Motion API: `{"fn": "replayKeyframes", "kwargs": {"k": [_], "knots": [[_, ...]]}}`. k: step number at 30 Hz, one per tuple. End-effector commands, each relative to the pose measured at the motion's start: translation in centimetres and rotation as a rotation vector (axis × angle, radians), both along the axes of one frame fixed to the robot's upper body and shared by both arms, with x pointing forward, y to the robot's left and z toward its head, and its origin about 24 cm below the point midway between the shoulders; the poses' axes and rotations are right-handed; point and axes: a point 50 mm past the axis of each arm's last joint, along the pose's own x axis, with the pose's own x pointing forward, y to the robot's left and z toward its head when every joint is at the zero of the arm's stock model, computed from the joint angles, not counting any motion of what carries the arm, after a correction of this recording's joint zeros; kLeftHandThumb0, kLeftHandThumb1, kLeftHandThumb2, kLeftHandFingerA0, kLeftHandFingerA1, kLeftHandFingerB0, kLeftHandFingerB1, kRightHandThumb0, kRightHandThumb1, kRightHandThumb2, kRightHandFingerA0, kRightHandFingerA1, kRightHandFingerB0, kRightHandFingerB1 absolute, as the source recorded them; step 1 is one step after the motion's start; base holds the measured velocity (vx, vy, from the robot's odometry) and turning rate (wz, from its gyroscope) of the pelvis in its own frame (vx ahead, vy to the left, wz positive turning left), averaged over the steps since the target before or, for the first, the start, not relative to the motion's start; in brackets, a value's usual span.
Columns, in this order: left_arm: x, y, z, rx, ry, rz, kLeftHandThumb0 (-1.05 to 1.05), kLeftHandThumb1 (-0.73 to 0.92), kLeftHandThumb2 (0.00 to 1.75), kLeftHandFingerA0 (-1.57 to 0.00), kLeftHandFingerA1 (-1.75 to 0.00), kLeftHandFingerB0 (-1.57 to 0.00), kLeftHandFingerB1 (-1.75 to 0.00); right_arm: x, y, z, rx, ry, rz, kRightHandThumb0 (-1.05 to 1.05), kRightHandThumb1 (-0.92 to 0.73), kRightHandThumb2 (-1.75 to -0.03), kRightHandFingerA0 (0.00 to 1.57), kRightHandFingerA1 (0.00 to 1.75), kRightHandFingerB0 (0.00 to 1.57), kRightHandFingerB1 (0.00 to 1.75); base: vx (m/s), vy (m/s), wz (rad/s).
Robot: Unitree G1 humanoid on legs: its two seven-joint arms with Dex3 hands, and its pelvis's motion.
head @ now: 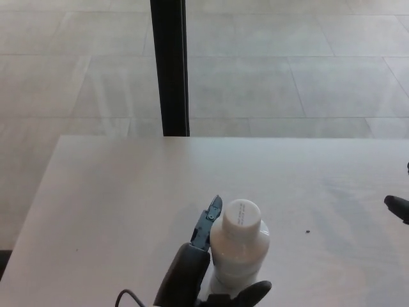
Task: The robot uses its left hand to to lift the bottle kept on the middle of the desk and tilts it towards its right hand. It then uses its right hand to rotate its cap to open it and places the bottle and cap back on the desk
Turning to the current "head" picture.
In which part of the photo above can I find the white screw cap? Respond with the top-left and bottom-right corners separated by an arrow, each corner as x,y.
222,199 -> 262,240

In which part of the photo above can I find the black vertical window post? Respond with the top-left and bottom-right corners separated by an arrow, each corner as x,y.
150,0 -> 191,138

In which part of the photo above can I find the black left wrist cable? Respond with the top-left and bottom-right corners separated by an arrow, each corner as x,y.
115,288 -> 155,307

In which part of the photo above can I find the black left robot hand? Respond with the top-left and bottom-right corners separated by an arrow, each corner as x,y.
153,194 -> 273,307

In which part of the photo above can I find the white plastic bottle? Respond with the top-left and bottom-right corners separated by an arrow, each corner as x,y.
208,219 -> 272,294

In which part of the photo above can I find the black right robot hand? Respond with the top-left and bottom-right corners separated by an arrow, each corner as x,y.
383,161 -> 409,225

